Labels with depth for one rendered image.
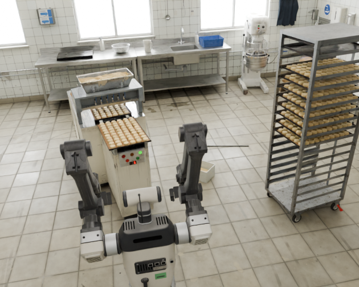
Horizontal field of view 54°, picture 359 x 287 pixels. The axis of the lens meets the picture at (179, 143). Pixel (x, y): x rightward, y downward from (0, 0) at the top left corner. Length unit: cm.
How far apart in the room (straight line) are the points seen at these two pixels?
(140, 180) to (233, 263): 117
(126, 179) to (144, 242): 198
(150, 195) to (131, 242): 21
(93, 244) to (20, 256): 230
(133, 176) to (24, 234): 127
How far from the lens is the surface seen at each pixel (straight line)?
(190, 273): 324
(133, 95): 394
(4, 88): 747
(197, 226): 151
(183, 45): 689
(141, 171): 345
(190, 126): 136
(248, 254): 341
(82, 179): 137
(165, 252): 156
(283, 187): 401
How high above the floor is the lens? 245
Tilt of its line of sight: 29 degrees down
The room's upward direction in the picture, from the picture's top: 3 degrees counter-clockwise
